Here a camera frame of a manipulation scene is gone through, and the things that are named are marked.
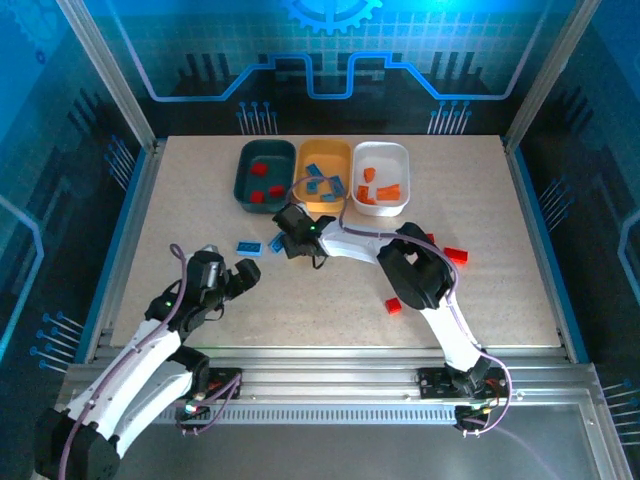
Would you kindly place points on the left wiring connector cluster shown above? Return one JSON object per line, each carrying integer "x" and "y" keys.
{"x": 190, "y": 409}

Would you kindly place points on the left aluminium side rail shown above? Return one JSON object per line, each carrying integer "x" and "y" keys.
{"x": 142, "y": 200}

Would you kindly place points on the slotted metal strip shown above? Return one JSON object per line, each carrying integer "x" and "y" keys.
{"x": 325, "y": 415}

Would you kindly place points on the white plastic container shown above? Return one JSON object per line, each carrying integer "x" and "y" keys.
{"x": 387, "y": 160}

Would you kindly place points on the aluminium mounting beam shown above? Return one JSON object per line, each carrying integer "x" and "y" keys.
{"x": 325, "y": 375}

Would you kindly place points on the red sloped lego brick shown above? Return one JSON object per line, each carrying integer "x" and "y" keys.
{"x": 456, "y": 255}

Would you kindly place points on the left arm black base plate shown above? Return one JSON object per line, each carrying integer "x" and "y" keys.
{"x": 225, "y": 385}

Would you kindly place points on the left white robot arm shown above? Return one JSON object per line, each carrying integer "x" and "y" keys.
{"x": 125, "y": 370}

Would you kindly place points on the teal plastic container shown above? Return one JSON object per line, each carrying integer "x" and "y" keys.
{"x": 280, "y": 167}

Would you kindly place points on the right aluminium frame post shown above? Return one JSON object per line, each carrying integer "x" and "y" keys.
{"x": 546, "y": 75}

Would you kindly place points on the right aluminium side rail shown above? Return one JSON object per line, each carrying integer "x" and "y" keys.
{"x": 526, "y": 200}

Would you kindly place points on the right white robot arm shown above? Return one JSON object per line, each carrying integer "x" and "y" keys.
{"x": 350, "y": 247}

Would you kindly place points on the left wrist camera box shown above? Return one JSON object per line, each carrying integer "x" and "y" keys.
{"x": 213, "y": 272}

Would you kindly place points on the wiring connector cluster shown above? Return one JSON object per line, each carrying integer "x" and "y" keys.
{"x": 472, "y": 415}
{"x": 190, "y": 409}

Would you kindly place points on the right wiring connector cluster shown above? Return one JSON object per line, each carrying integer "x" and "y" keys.
{"x": 472, "y": 415}

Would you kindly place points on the small orange lego brick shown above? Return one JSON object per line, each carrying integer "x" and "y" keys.
{"x": 369, "y": 174}

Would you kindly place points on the wide blue lego brick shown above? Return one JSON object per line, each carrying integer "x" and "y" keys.
{"x": 249, "y": 248}

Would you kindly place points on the aluminium frame post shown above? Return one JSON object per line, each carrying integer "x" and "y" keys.
{"x": 107, "y": 75}
{"x": 546, "y": 75}

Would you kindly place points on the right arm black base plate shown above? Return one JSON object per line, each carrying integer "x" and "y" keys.
{"x": 432, "y": 382}

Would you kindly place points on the left aluminium frame post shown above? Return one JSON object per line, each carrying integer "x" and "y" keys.
{"x": 107, "y": 75}

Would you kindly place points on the yellow plastic container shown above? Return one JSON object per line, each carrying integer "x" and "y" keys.
{"x": 330, "y": 155}

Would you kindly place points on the aluminium side rail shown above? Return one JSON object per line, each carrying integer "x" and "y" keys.
{"x": 142, "y": 200}
{"x": 526, "y": 200}

